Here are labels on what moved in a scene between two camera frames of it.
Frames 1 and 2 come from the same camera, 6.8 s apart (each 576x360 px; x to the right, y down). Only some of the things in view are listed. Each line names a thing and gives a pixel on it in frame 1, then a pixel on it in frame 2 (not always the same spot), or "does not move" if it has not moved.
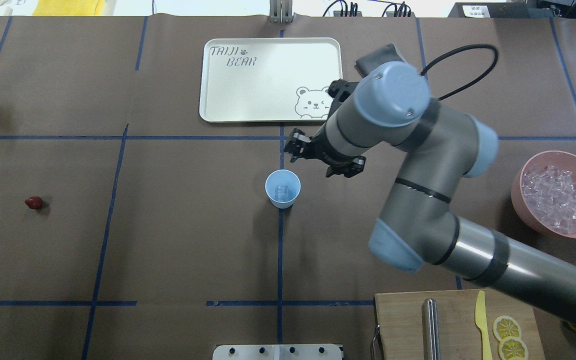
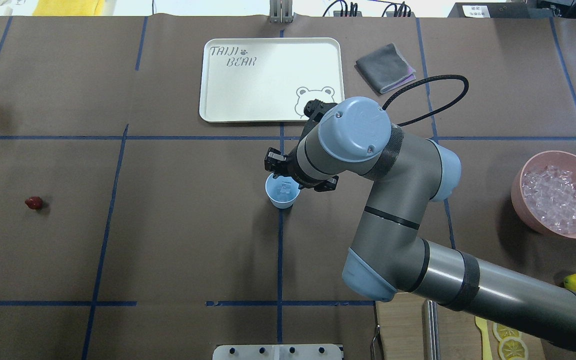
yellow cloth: (70, 8) does not move
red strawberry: (34, 202) does not move
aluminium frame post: (280, 11) does not move
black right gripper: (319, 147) -> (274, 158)
